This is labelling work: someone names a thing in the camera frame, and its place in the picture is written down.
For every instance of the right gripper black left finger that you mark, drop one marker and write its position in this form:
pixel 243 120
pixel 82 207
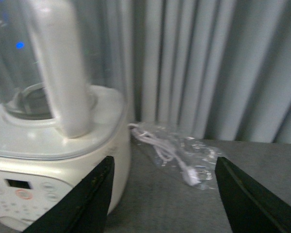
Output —
pixel 84 209

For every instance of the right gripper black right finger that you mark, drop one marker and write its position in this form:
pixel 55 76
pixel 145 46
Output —
pixel 250 207

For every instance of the clear plastic bag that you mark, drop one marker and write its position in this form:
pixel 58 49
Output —
pixel 182 157

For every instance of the white Joyoung blender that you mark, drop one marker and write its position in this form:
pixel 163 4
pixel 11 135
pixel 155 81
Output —
pixel 63 102

